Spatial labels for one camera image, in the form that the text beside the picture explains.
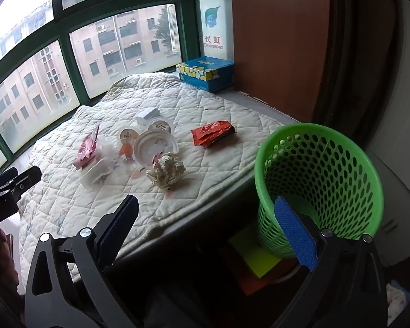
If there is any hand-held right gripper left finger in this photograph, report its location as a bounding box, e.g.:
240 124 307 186
25 195 140 328

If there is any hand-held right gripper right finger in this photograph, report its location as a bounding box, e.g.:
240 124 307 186
270 196 388 328

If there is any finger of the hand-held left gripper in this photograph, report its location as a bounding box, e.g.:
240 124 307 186
0 166 42 217

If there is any clear plastic food container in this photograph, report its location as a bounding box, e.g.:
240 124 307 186
79 135 118 188

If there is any pink snack wrapper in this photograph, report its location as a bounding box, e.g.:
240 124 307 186
73 125 101 169

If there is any green plastic mesh wastebasket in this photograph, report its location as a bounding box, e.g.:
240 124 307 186
254 122 385 259

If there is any white paper ball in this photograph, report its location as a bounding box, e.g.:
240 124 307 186
146 152 187 190

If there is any clear cup with orange bottom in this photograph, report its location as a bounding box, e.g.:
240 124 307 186
118 127 139 165

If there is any white round plastic lid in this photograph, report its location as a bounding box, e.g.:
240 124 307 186
134 130 179 168

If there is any small labelled jelly cup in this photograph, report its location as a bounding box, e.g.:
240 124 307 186
147 118 173 134

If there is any white paper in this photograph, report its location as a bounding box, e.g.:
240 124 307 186
135 107 161 125

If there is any red snack wrapper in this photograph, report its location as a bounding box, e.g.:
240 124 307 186
191 121 236 149

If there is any yellow paper sheet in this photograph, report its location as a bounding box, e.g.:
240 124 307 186
227 227 282 279

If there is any orange sheet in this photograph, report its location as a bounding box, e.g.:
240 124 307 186
222 246 294 296

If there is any white patterned cloth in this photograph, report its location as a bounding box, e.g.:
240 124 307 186
386 278 410 327

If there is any white quilted blanket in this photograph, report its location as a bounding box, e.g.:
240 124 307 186
19 72 299 277

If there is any blue spotted tissue box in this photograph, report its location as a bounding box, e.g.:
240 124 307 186
176 56 235 93

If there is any brown wooden cabinet panel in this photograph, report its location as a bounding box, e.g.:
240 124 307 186
230 0 330 124

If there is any white outdoor unit with print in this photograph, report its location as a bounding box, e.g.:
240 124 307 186
199 0 233 60

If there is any white louvred vent cover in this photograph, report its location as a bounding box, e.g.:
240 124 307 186
167 4 182 55

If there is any green window frame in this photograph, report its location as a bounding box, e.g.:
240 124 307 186
0 0 233 178

